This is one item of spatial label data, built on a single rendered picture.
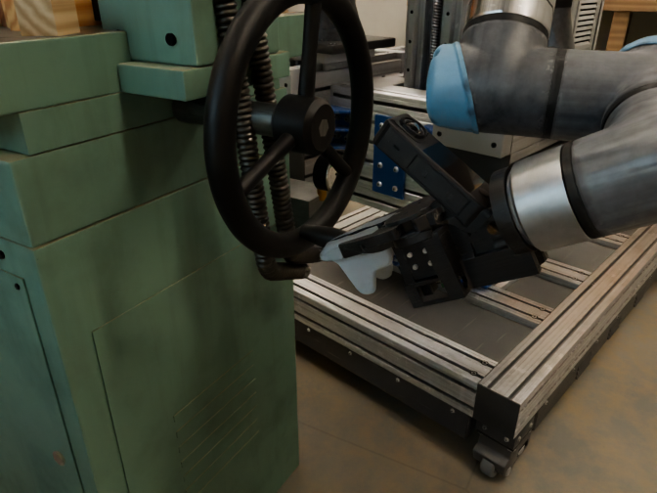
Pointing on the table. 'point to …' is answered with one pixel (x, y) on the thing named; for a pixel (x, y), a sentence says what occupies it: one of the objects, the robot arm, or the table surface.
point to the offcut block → (47, 18)
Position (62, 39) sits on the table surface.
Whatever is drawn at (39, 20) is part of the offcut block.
